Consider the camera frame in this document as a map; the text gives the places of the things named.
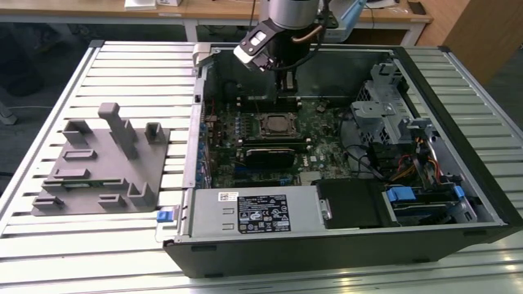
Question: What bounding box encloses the grey power supply unit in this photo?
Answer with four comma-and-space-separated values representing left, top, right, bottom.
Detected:
174, 186, 328, 244

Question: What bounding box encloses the black graphics card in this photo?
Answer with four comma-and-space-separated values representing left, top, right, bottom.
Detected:
242, 146, 296, 168

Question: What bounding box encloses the metal disk bay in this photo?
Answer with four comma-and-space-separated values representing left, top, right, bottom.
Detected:
349, 64, 409, 145

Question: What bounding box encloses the brown looped cable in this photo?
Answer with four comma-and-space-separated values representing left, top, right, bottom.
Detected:
290, 25, 324, 43

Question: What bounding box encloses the black RAM slot bank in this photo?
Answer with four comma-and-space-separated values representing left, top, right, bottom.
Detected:
237, 94, 298, 113
244, 138, 309, 148

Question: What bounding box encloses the black open PC case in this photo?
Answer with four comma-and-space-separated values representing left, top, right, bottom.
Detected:
161, 42, 523, 279

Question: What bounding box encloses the blue disk carrier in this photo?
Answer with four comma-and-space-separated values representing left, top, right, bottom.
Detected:
382, 185, 454, 226

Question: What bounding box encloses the coloured power wire bundle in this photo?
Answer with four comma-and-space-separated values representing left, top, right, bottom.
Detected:
390, 137, 445, 184

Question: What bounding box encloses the green RAM stick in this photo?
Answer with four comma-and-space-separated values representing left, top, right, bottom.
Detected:
59, 180, 106, 188

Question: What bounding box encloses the green motherboard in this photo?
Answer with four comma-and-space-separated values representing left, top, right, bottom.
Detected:
201, 99, 357, 189

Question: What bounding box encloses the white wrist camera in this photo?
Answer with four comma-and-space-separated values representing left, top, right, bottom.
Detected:
233, 27, 278, 73

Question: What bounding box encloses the grey parts rack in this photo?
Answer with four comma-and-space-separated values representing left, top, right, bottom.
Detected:
30, 102, 171, 217

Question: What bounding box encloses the wooden cabinet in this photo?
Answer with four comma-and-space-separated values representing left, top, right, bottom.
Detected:
416, 0, 523, 89

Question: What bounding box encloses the black expansion slot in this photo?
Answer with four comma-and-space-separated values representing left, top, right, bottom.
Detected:
233, 179, 286, 188

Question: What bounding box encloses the CPU socket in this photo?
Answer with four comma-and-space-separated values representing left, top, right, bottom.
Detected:
254, 112, 301, 137

